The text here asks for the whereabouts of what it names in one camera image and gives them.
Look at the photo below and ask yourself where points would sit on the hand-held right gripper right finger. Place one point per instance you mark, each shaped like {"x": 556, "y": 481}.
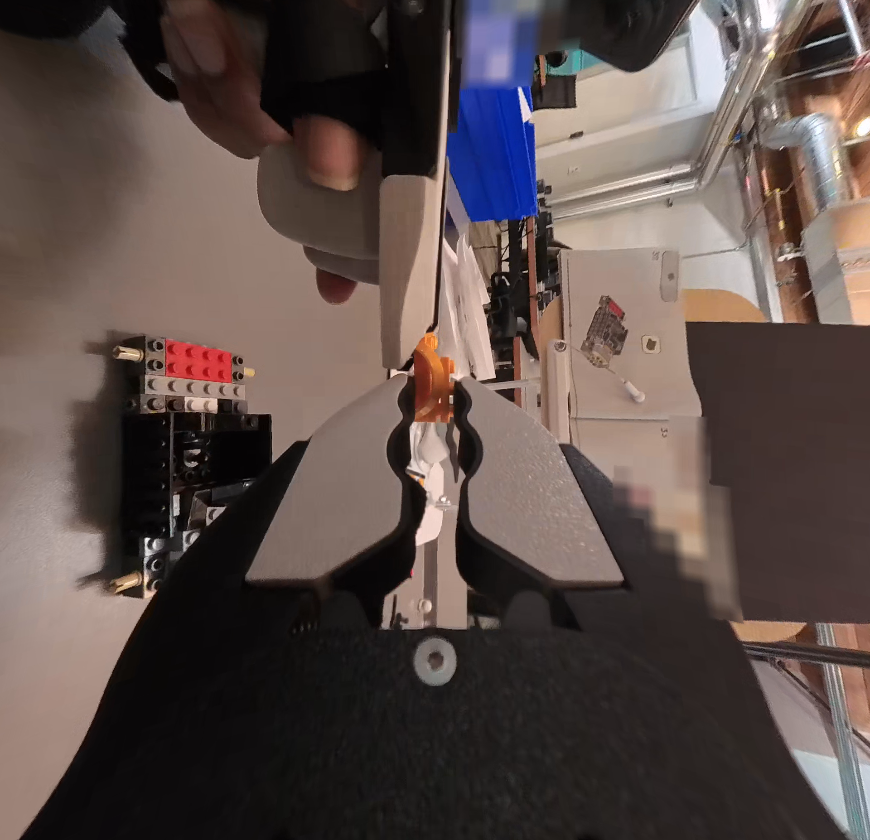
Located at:
{"x": 537, "y": 500}

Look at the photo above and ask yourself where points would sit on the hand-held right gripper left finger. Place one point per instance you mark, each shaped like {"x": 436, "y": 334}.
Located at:
{"x": 333, "y": 500}

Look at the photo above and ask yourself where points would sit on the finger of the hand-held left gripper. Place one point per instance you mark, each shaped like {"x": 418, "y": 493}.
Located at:
{"x": 408, "y": 269}

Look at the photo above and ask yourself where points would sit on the orange toy brick assembly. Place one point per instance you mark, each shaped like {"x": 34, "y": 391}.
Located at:
{"x": 429, "y": 391}

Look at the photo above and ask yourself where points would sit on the grey desk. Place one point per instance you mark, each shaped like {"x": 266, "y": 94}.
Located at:
{"x": 68, "y": 242}

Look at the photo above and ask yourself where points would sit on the person's left hand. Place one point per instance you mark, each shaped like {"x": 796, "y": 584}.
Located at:
{"x": 224, "y": 72}

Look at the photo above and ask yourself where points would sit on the white paper bags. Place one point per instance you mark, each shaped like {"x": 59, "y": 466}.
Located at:
{"x": 469, "y": 296}

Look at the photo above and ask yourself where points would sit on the black office chair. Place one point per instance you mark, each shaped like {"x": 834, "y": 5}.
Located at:
{"x": 506, "y": 310}

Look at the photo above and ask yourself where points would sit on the blue plastic bin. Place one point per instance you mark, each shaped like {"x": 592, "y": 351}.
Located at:
{"x": 496, "y": 160}

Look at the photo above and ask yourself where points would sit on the toy car chassis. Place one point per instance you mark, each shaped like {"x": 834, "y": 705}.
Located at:
{"x": 197, "y": 459}

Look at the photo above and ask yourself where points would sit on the large black board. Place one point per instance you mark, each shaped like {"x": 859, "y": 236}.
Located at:
{"x": 802, "y": 480}

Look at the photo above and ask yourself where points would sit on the silver ventilation duct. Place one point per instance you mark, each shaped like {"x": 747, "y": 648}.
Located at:
{"x": 809, "y": 153}

